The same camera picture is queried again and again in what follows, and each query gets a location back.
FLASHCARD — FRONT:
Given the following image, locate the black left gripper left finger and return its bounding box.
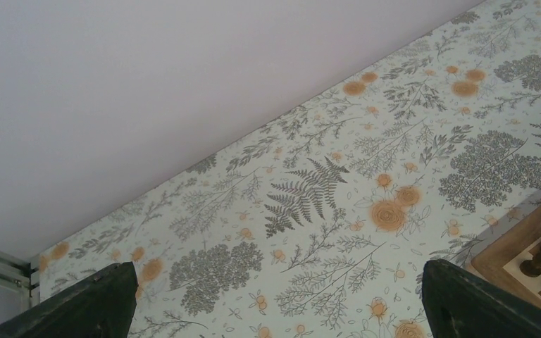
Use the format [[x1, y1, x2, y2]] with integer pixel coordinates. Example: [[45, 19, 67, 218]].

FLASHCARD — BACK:
[[0, 262, 138, 337]]

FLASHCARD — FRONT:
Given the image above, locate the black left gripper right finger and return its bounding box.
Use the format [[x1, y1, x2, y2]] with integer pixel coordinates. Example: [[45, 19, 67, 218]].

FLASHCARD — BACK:
[[421, 259, 541, 337]]

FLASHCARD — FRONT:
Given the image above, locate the wooden chessboard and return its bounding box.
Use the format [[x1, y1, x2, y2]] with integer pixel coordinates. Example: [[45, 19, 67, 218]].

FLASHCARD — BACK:
[[469, 206, 541, 308]]

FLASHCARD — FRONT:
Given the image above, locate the floral patterned table mat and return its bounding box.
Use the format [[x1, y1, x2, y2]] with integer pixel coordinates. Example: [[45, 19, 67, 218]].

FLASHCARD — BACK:
[[40, 1, 541, 337]]

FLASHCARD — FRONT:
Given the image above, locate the aluminium frame post left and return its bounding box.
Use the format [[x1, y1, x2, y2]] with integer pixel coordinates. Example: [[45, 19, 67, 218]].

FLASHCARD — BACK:
[[0, 251, 40, 311]]

